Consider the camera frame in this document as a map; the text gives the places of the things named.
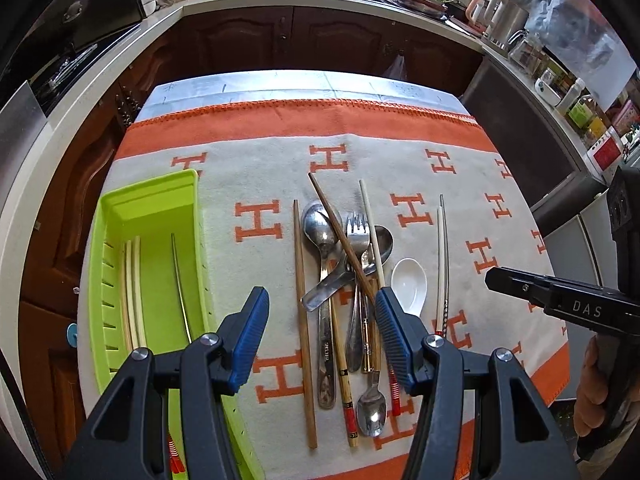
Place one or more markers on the green plastic utensil tray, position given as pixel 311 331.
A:
pixel 155 220

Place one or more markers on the plain wooden chopstick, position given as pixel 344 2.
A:
pixel 301 285

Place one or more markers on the glass teapot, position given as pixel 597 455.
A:
pixel 525 52

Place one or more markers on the white jar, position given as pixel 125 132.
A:
pixel 547 87

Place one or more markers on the stainless steel panel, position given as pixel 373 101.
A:
pixel 20 120

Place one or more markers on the hanging clear plastic bag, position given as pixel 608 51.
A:
pixel 397 67

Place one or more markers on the bamboo chopstick red end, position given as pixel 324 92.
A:
pixel 342 375

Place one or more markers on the steel electric kettle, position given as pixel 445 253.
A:
pixel 505 17

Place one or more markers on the blue round cabinet knob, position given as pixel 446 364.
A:
pixel 71 335

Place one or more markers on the black glass cooktop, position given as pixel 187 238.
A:
pixel 75 15

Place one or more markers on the dark brown chopstick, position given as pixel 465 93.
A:
pixel 330 210

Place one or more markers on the white ceramic spoon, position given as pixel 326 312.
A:
pixel 407 280

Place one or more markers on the silver metal chopstick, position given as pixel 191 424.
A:
pixel 442 260
pixel 181 285

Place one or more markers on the large steel spoon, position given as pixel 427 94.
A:
pixel 320 230

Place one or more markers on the white appliance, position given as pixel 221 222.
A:
pixel 580 245

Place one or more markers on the white kitchen countertop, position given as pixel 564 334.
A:
pixel 100 65

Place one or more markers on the white bottle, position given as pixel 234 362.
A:
pixel 570 95

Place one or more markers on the red box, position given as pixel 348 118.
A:
pixel 606 152

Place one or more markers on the green container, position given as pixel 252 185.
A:
pixel 580 110

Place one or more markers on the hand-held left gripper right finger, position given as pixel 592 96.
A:
pixel 395 335

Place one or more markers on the person's right hand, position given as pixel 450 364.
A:
pixel 592 385

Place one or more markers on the brown wooden kitchen cabinets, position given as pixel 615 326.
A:
pixel 240 40

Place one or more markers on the steel fork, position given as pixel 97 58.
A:
pixel 356 227

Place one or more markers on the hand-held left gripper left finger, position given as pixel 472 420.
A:
pixel 250 330

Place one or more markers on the cream chopstick red striped end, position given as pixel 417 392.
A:
pixel 137 285
pixel 367 210

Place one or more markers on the grey plastic wall sheet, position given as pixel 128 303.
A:
pixel 575 15

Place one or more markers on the orange and white printed blanket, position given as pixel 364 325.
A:
pixel 260 170

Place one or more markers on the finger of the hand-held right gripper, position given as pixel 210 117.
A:
pixel 515 285

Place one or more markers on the grey metal cabinet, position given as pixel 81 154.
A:
pixel 525 125

